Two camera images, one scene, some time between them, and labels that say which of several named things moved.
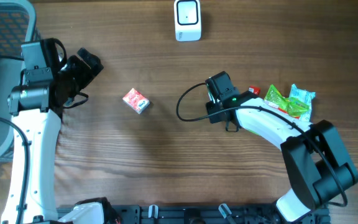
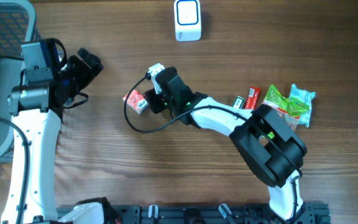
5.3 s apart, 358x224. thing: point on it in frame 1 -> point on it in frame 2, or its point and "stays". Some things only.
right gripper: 211,106 -> 153,98
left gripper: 86,74 stays
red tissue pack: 136,101 stays
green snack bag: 291,106 stays
